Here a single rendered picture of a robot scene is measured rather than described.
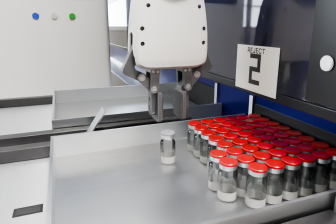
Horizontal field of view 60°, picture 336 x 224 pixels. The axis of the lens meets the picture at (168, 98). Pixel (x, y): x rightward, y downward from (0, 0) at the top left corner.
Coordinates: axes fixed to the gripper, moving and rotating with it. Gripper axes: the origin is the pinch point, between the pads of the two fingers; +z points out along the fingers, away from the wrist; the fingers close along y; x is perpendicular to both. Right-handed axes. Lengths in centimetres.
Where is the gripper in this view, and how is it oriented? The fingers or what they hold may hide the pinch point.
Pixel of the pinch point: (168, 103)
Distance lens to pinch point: 40.6
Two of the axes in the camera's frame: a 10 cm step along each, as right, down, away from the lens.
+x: 3.5, 2.2, -9.1
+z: 0.0, 9.7, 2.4
